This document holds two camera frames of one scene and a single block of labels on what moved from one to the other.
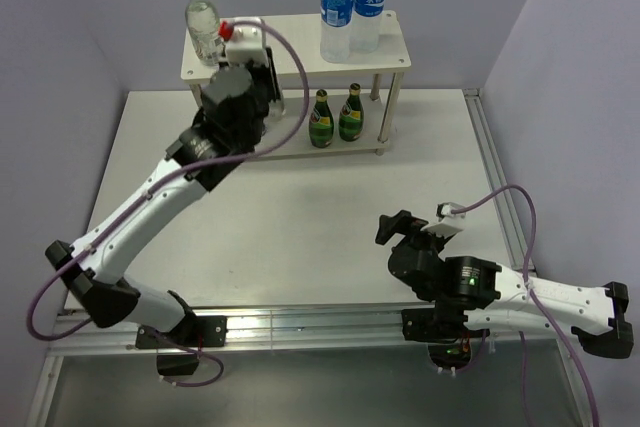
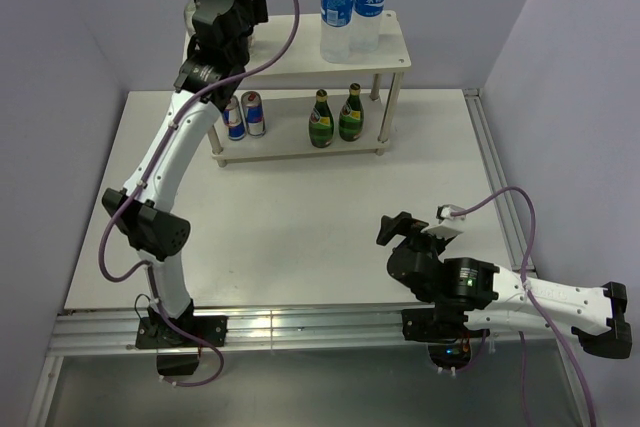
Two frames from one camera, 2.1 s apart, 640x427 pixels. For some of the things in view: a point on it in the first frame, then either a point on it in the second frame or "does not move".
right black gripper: x=401 y=223 does not move
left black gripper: x=267 y=73 → x=256 y=5
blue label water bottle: x=336 y=9 does not move
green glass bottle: x=321 y=126 does not move
